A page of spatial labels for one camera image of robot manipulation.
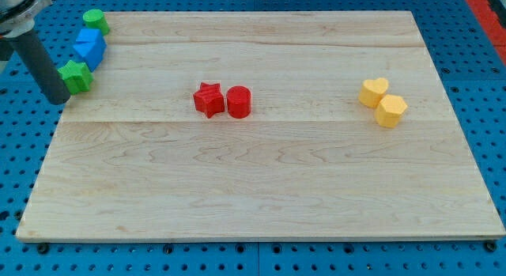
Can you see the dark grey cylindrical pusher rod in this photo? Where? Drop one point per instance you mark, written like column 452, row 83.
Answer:
column 38, row 62

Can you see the green star block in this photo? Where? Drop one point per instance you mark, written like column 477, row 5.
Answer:
column 76, row 76

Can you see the red star block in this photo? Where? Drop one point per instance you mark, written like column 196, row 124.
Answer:
column 209, row 99

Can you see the blue cube block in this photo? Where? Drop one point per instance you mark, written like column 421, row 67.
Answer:
column 90, row 41

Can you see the blue triangle block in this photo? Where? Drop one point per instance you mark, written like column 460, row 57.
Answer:
column 90, row 55

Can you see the green cylinder block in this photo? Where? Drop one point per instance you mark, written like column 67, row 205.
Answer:
column 95, row 18

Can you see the wooden board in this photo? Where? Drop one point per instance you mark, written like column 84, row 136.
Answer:
column 133, row 161

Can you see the red cylinder block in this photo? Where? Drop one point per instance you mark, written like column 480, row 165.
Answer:
column 239, row 101

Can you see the yellow heart block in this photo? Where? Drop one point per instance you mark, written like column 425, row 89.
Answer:
column 372, row 91

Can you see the yellow hexagon block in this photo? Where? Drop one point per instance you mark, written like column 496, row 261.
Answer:
column 390, row 110

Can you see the red and black edge strip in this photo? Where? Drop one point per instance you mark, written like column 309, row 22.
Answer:
column 491, row 16

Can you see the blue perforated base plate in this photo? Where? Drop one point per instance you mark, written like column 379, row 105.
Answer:
column 467, row 62

